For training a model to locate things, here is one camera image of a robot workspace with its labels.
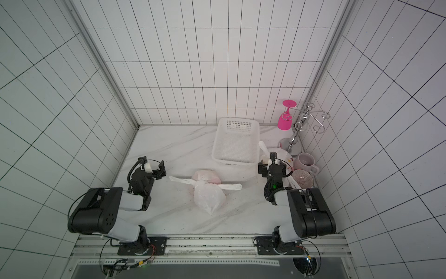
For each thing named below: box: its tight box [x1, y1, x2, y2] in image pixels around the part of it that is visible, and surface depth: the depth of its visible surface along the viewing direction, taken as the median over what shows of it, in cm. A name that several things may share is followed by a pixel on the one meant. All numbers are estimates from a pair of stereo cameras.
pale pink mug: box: [293, 152, 320, 175], surface depth 95 cm
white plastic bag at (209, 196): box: [168, 176, 243, 216], surface depth 77 cm
